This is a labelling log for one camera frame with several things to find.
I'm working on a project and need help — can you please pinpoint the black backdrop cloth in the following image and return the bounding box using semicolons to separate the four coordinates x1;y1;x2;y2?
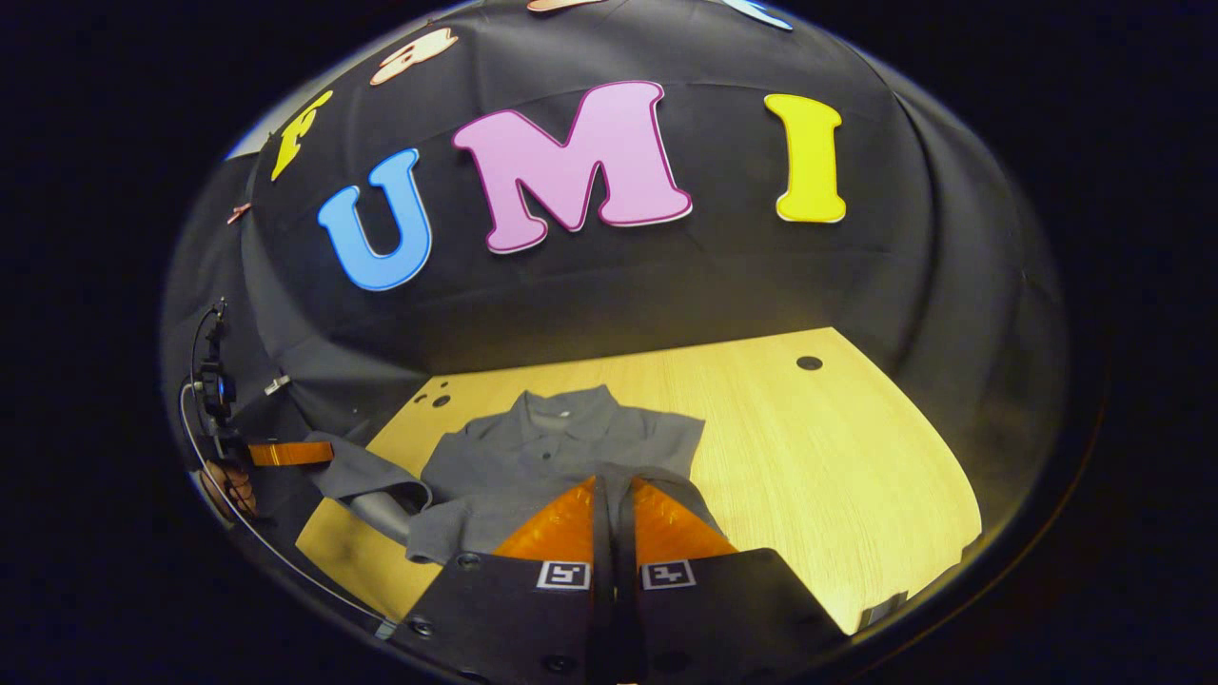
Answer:
157;0;1071;572

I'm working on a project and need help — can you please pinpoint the gray button shirt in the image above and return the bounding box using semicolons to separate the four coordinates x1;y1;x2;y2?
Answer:
304;383;729;567

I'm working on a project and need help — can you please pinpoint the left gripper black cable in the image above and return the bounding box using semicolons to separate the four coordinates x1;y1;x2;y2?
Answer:
178;303;229;477

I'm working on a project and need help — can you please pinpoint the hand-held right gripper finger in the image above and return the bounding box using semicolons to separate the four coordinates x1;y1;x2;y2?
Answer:
385;476;610;685
609;476;848;685

